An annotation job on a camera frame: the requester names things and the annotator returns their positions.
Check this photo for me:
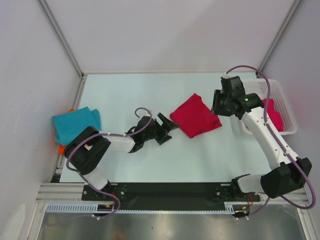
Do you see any orange folded t shirt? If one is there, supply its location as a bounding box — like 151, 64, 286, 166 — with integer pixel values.
57, 108, 75, 155

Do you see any white plastic basket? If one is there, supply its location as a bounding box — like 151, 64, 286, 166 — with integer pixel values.
243, 78, 298, 136

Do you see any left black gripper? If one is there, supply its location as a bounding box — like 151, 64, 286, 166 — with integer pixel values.
142, 112, 179, 145

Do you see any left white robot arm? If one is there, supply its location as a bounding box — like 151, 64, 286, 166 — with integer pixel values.
64, 113, 180, 200

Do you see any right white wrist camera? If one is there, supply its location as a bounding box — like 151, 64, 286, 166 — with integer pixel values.
221, 72, 231, 81

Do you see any red t shirt in basket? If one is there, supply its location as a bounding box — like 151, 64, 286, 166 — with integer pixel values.
248, 96, 284, 132

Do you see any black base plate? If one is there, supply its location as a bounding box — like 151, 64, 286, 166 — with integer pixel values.
81, 182, 261, 211

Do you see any red t shirt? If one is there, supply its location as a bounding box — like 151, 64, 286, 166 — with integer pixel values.
248, 96, 284, 132
169, 93, 222, 139

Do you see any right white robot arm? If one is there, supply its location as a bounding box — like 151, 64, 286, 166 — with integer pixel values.
211, 76, 312, 201

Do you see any teal folded t shirt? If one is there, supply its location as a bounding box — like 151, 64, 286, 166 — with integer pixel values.
52, 107, 102, 146

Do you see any white slotted cable duct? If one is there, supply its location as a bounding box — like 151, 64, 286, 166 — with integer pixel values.
46, 203, 248, 215

